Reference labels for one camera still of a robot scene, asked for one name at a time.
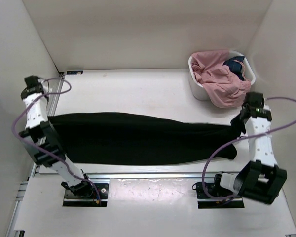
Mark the pink garment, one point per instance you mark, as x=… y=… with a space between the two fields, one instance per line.
x=223 y=87

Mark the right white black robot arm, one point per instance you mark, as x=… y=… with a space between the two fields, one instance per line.
x=261 y=179

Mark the white laundry basket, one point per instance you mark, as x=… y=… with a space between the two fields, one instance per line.
x=197 y=89

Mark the black trousers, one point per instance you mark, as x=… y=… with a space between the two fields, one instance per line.
x=137 y=140

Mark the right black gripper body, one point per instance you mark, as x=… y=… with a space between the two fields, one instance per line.
x=239 y=123

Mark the blue label sticker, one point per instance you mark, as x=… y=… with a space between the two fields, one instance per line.
x=76 y=72

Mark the navy blue garment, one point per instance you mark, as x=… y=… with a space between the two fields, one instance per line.
x=236 y=66

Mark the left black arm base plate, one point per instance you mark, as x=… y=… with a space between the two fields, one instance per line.
x=90 y=199

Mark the aluminium rail frame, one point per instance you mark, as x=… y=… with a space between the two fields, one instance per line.
x=158 y=93

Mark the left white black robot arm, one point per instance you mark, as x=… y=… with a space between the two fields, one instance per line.
x=34 y=129

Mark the white front cover board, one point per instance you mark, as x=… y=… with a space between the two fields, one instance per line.
x=146 y=208

